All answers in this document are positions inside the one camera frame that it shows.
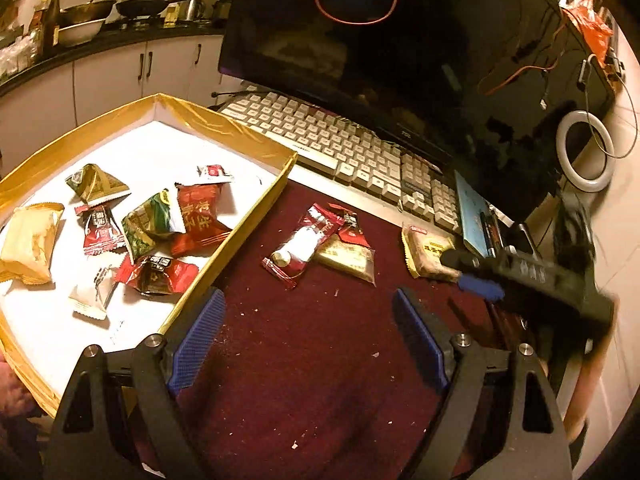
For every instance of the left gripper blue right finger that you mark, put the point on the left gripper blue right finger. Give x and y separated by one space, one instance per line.
427 338

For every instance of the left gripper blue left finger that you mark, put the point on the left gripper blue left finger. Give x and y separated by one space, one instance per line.
190 337

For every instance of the dark red candy packet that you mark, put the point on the dark red candy packet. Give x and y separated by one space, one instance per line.
157 275

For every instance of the large cracker packet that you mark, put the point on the large cracker packet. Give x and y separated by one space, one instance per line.
422 253

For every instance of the beige biscuit bar packet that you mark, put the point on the beige biscuit bar packet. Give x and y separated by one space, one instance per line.
353 259

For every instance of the white wrinkled snack packet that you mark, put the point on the white wrinkled snack packet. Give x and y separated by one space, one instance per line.
90 298

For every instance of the red triangular snack packet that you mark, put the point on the red triangular snack packet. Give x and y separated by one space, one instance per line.
202 229

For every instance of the small black red candy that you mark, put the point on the small black red candy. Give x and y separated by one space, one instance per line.
350 232

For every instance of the green pea snack packet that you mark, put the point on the green pea snack packet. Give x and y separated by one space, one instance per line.
155 220

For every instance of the long red snack packet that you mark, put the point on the long red snack packet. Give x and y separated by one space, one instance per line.
289 260

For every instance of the small red white sachet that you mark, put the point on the small red white sachet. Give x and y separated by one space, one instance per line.
211 174

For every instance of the olive gold snack packet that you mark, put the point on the olive gold snack packet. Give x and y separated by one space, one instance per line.
94 186

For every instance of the red candy wrapper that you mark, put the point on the red candy wrapper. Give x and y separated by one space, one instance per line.
101 232

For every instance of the black pen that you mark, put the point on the black pen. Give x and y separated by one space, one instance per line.
492 234

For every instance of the blue notebook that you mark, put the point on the blue notebook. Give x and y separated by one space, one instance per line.
472 208

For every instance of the dark red table cloth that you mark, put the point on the dark red table cloth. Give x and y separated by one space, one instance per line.
317 382

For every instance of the gold cardboard box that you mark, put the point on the gold cardboard box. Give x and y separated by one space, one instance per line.
149 144

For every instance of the white mechanical keyboard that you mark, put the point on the white mechanical keyboard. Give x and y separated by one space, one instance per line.
350 154

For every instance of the golden pastry packet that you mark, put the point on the golden pastry packet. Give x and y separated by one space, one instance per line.
27 248

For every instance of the black computer monitor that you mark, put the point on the black computer monitor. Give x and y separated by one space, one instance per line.
477 86

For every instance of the orange plastic bag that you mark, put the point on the orange plastic bag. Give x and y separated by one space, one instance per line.
594 30

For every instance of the white bowl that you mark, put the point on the white bowl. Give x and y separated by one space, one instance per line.
74 35

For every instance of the black wok with lid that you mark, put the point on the black wok with lid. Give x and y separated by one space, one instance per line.
137 8

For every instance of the dark glass bottle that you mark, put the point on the dark glass bottle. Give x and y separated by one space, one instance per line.
50 28

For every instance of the white ring light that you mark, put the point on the white ring light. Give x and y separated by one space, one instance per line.
586 185

